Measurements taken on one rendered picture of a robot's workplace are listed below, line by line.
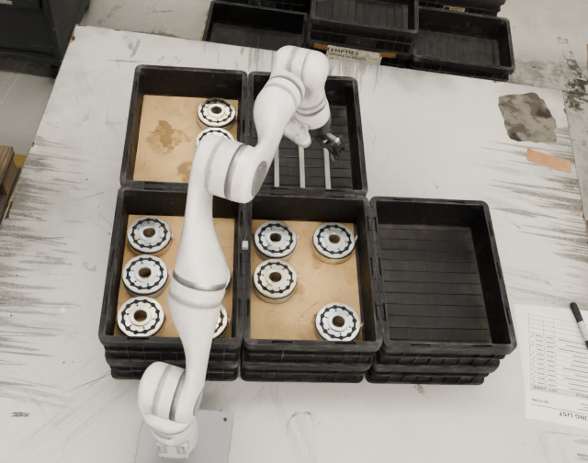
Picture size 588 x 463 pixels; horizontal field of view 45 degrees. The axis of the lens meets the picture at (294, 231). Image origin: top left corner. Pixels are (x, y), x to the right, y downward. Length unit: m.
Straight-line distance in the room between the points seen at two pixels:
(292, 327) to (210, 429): 0.29
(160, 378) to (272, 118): 0.48
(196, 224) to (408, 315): 0.72
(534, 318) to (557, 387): 0.19
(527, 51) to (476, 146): 1.57
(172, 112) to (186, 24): 1.54
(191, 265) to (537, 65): 2.79
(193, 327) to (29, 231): 0.86
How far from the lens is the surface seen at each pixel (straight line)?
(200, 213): 1.13
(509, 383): 1.86
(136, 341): 1.51
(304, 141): 1.45
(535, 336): 1.94
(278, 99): 1.22
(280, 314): 1.64
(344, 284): 1.70
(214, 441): 1.57
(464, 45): 3.05
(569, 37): 3.94
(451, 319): 1.73
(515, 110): 2.38
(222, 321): 1.60
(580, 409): 1.91
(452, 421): 1.77
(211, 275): 1.15
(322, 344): 1.51
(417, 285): 1.75
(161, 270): 1.66
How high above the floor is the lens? 2.30
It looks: 57 degrees down
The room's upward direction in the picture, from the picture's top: 11 degrees clockwise
